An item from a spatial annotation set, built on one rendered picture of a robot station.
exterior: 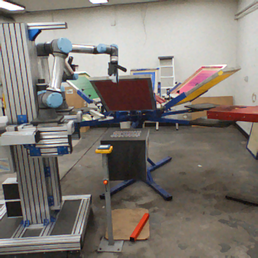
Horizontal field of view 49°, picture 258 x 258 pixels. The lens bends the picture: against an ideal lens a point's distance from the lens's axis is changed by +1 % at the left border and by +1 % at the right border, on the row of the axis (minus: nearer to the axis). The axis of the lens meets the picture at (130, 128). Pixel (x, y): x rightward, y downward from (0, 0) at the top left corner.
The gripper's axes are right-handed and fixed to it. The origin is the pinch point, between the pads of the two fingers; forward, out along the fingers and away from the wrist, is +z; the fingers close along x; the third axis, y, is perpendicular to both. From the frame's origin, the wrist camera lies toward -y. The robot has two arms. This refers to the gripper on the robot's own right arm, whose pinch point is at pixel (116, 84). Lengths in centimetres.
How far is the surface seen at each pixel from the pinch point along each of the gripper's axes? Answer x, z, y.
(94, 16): -416, -265, 136
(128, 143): -28, 52, -5
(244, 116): -62, 25, -120
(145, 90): -39.5, -1.5, -21.6
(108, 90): -36.3, -2.4, 15.5
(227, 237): -47, 141, -96
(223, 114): -72, 21, -101
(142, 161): -34, 69, -18
